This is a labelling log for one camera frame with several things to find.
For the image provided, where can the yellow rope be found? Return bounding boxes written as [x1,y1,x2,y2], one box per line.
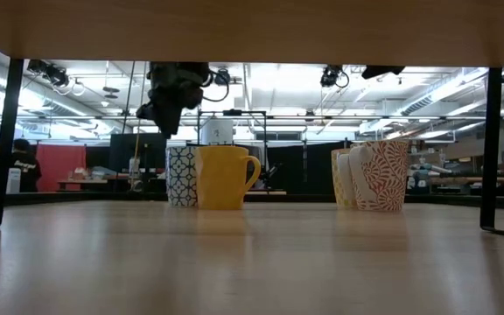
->
[132,60,147,185]

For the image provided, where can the black aluminium table frame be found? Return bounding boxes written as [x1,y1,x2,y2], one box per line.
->
[0,191,504,211]

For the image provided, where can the white box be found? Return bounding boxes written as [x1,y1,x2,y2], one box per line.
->
[5,168,22,194]

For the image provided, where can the round black ceiling lamp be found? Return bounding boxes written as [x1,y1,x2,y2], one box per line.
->
[213,67,232,87]

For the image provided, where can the yellow faceted mug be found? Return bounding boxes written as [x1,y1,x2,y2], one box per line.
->
[194,144,263,211]

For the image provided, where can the wooden background table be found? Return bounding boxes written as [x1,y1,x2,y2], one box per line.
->
[57,177,117,193]

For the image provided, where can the white mug blue lattice pattern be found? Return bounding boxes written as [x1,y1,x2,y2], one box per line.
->
[165,145,200,207]

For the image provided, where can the black metal frame stand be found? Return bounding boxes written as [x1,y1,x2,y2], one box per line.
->
[196,108,269,193]

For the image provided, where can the black ceiling device cluster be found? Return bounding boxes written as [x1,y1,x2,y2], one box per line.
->
[26,59,70,88]

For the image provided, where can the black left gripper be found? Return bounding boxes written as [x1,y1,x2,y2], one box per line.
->
[136,61,212,139]

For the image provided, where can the black partition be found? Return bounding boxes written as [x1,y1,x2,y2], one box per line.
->
[267,140,334,196]

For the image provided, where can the wooden workbench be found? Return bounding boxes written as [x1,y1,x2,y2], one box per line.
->
[429,174,504,186]

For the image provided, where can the thin black pole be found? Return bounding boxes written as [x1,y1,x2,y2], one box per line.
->
[122,60,137,135]

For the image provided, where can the white mug red floral pattern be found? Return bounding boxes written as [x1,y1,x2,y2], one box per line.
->
[348,139,410,213]

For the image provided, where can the wooden shelf black metal legs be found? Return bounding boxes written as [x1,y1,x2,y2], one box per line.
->
[0,0,504,242]

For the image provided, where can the red partition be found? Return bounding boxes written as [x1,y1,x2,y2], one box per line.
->
[36,143,88,193]

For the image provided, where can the black ceiling camera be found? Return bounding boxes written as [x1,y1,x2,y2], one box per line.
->
[320,64,350,88]

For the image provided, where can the white mug yellow pattern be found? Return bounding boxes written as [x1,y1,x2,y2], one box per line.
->
[330,147,358,209]

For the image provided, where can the white cylindrical tank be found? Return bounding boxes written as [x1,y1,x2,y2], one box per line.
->
[200,118,235,146]

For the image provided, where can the person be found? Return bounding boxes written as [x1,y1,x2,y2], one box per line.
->
[11,138,42,193]

